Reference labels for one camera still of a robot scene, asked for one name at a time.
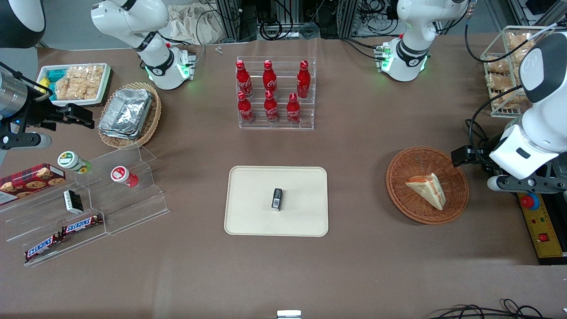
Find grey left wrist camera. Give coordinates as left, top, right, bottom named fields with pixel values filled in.
left=487, top=174, right=567, bottom=194

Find green sunflower lid cup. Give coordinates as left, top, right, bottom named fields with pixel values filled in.
left=58, top=151, right=92, bottom=175

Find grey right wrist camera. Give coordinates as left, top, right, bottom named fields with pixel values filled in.
left=0, top=132, right=52, bottom=150

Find black floor cables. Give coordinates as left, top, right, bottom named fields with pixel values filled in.
left=427, top=299, right=556, bottom=319

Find red cola bottle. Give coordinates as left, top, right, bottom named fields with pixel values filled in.
left=286, top=93, right=302, bottom=125
left=264, top=90, right=280, bottom=124
left=262, top=60, right=278, bottom=99
left=235, top=60, right=253, bottom=98
left=237, top=91, right=255, bottom=124
left=296, top=60, right=311, bottom=99

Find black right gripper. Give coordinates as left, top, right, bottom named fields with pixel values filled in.
left=18, top=96, right=95, bottom=131

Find clear acrylic bottle rack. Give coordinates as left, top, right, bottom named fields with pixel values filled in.
left=236, top=56, right=317, bottom=130

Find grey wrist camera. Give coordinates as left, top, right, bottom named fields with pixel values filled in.
left=0, top=132, right=52, bottom=150
left=487, top=174, right=567, bottom=194

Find white rectangular snack tray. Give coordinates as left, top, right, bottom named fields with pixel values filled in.
left=35, top=63, right=112, bottom=108

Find beige cloth bag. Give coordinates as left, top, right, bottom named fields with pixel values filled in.
left=167, top=4, right=231, bottom=45

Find red strawberry lid cup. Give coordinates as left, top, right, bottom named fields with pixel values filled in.
left=110, top=166, right=139, bottom=188

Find Snickers chocolate bar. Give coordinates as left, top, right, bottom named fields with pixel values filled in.
left=61, top=214, right=104, bottom=235
left=24, top=233, right=63, bottom=263

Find clear acrylic stepped shelf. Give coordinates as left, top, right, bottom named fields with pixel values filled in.
left=0, top=177, right=108, bottom=267
left=75, top=144, right=170, bottom=235

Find oval light wicker basket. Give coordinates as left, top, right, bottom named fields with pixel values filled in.
left=97, top=82, right=162, bottom=150

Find beige plastic tray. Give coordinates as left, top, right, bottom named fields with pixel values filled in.
left=224, top=166, right=329, bottom=237

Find bagged rice crackers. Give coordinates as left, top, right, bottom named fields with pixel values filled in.
left=55, top=65, right=105, bottom=101

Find red tartan cookie box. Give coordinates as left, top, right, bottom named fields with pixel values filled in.
left=0, top=163, right=66, bottom=206

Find white wire basket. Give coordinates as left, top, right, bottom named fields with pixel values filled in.
left=481, top=26, right=556, bottom=118

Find stacked aluminium foil containers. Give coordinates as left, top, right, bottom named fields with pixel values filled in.
left=98, top=88, right=154, bottom=140

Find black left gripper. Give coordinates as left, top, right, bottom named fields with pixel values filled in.
left=451, top=135, right=505, bottom=175

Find round brown wicker basket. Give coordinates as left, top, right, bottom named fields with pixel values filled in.
left=386, top=147, right=470, bottom=226

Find black and white small box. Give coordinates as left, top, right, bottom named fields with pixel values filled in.
left=63, top=190, right=84, bottom=214

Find triangular sandwich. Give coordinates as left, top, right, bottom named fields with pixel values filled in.
left=405, top=172, right=447, bottom=211

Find coiled black cable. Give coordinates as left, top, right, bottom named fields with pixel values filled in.
left=259, top=20, right=284, bottom=41

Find bagged pastry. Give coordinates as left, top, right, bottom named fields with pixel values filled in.
left=487, top=73, right=528, bottom=109
left=486, top=55, right=517, bottom=74
left=506, top=33, right=539, bottom=56

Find aluminium frame post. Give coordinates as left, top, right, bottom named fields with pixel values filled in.
left=216, top=0, right=258, bottom=43
left=339, top=0, right=359, bottom=38

